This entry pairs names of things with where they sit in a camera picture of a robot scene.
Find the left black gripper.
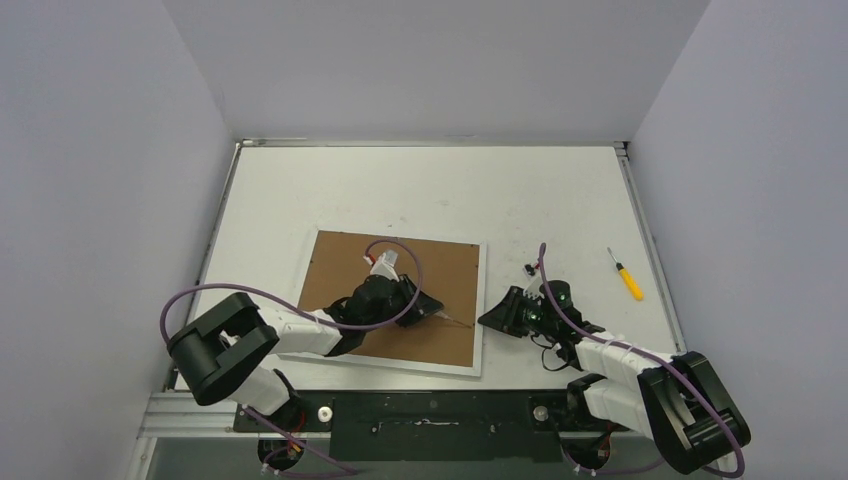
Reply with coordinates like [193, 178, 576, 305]
[363, 274, 443, 333]

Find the white picture frame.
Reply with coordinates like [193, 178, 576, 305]
[297, 230, 486, 377]

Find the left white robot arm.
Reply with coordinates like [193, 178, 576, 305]
[160, 275, 444, 431]

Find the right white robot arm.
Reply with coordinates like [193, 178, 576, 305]
[478, 280, 752, 474]

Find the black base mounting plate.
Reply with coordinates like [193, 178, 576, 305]
[271, 389, 612, 462]

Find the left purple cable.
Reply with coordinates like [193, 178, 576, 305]
[160, 239, 425, 478]

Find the purple cable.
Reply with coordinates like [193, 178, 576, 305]
[536, 242, 747, 480]
[160, 239, 425, 478]

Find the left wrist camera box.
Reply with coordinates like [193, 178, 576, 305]
[370, 249, 399, 281]

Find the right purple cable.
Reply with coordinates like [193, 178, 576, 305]
[536, 242, 747, 480]

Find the yellow handled screwdriver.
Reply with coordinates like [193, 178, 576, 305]
[607, 247, 644, 301]

